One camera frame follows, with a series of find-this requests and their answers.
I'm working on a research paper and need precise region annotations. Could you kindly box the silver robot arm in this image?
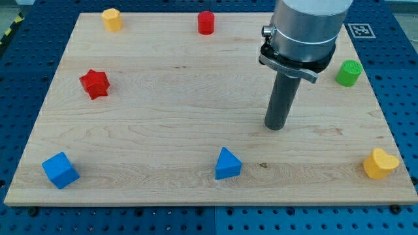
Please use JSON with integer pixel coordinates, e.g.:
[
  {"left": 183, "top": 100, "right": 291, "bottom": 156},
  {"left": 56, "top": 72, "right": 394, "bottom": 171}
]
[{"left": 259, "top": 0, "right": 353, "bottom": 84}]

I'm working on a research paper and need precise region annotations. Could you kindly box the white fiducial marker tag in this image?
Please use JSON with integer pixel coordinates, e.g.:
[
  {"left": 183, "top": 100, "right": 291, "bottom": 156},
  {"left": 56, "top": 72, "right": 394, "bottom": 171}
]
[{"left": 348, "top": 23, "right": 376, "bottom": 39}]

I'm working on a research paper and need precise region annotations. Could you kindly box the blue triangle block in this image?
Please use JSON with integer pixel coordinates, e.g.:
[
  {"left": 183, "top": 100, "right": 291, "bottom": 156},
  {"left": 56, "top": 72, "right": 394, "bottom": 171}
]
[{"left": 215, "top": 147, "right": 242, "bottom": 180}]

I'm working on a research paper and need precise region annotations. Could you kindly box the blue cube block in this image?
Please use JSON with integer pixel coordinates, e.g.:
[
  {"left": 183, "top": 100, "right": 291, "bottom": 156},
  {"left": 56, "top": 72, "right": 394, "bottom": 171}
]
[{"left": 42, "top": 152, "right": 80, "bottom": 189}]

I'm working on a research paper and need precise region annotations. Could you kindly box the yellow hexagon block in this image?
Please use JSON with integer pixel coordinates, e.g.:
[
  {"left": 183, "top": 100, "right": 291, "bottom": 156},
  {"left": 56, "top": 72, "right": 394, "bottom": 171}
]
[{"left": 101, "top": 8, "right": 123, "bottom": 32}]

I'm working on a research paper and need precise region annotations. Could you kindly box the wooden board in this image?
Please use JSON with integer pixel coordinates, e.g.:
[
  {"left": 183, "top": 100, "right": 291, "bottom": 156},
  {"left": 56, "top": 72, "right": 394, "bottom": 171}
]
[{"left": 5, "top": 13, "right": 417, "bottom": 207}]

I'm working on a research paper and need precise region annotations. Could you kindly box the red cylinder block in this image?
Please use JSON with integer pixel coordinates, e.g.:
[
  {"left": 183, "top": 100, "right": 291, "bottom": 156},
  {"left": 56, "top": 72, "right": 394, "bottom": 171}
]
[{"left": 197, "top": 11, "right": 215, "bottom": 35}]

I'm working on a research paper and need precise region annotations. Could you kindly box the green cylinder block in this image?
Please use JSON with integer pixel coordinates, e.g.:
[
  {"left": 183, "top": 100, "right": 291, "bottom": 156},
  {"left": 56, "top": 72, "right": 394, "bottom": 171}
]
[{"left": 335, "top": 60, "right": 363, "bottom": 87}]

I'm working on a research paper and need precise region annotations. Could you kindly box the yellow heart block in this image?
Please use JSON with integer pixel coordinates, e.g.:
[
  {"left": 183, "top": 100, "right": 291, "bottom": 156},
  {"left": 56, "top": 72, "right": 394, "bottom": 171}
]
[{"left": 362, "top": 148, "right": 400, "bottom": 180}]

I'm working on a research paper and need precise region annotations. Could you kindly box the red star block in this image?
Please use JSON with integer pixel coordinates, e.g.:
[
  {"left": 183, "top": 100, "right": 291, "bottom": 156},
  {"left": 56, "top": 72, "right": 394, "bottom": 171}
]
[{"left": 79, "top": 69, "right": 110, "bottom": 100}]

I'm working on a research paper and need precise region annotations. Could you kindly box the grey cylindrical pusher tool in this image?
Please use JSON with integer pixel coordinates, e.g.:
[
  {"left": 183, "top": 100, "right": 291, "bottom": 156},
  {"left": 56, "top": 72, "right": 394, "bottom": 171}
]
[{"left": 265, "top": 73, "right": 301, "bottom": 131}]

